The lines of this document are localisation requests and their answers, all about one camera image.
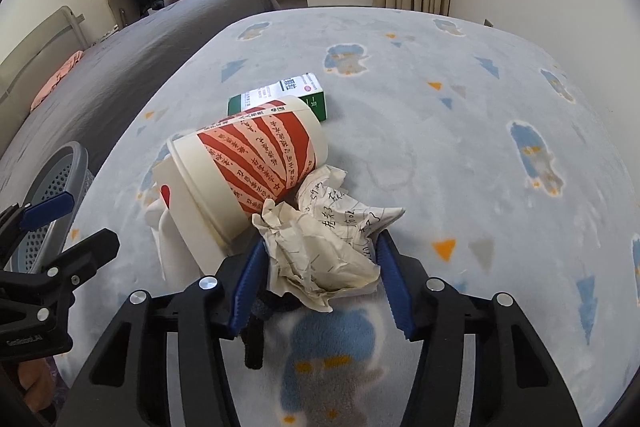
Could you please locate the grey bed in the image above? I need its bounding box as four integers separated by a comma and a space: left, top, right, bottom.
0, 0, 281, 194

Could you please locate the beige bed headboard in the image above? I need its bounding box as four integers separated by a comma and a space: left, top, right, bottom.
0, 6, 86, 142

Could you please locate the light blue printed blanket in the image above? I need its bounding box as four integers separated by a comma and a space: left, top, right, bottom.
50, 6, 640, 427

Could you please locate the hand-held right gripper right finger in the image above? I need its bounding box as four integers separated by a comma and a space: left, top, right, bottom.
375, 229, 583, 427

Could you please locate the grey perforated plastic basket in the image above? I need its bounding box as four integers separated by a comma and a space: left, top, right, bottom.
4, 141, 96, 276

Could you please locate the person's left hand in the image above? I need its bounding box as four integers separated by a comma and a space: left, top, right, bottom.
16, 358, 57, 409

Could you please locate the green and white medicine box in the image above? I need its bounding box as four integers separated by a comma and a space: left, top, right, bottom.
227, 73, 331, 122

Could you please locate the white paper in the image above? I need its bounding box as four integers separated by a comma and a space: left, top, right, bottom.
251, 164, 406, 313

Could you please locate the pink cloth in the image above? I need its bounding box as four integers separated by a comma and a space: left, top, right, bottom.
30, 50, 85, 112

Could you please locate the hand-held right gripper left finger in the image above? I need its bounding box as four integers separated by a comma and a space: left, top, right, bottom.
55, 238, 271, 427

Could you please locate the black cord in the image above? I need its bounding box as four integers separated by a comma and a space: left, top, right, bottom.
242, 291, 302, 371

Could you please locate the red striped paper cup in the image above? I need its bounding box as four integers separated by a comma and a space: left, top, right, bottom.
165, 96, 329, 257

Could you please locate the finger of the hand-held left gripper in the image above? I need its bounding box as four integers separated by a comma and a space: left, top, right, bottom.
0, 192, 76, 259
30, 228, 121, 304

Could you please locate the white paper wrapper red print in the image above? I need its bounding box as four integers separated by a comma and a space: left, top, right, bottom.
144, 159, 202, 281

